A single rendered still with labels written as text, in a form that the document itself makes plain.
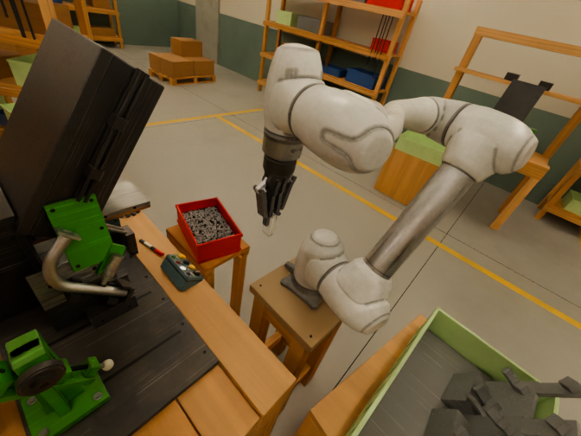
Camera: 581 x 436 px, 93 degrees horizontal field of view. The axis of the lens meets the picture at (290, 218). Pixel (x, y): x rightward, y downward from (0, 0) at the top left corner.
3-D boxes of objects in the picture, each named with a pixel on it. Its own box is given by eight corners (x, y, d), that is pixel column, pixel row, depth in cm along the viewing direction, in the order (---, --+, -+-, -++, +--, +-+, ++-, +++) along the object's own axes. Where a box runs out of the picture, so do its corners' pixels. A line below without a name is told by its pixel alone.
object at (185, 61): (193, 72, 694) (191, 37, 649) (215, 81, 666) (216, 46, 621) (149, 74, 608) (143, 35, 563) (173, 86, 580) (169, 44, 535)
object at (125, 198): (130, 187, 110) (130, 180, 108) (150, 208, 103) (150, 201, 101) (-3, 222, 84) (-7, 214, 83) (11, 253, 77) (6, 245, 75)
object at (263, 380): (105, 187, 162) (99, 164, 153) (289, 397, 93) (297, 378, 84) (77, 194, 152) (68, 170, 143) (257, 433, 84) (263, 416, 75)
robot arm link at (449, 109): (418, 86, 81) (459, 100, 73) (448, 92, 91) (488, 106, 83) (397, 130, 88) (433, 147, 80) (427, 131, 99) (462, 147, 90)
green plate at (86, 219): (109, 246, 92) (86, 186, 82) (118, 255, 87) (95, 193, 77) (67, 261, 84) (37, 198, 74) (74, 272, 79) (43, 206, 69)
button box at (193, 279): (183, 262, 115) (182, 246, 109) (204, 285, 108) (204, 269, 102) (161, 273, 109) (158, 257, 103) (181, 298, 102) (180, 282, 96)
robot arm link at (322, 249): (316, 256, 121) (329, 216, 108) (342, 286, 110) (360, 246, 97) (284, 267, 113) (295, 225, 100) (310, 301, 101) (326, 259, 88)
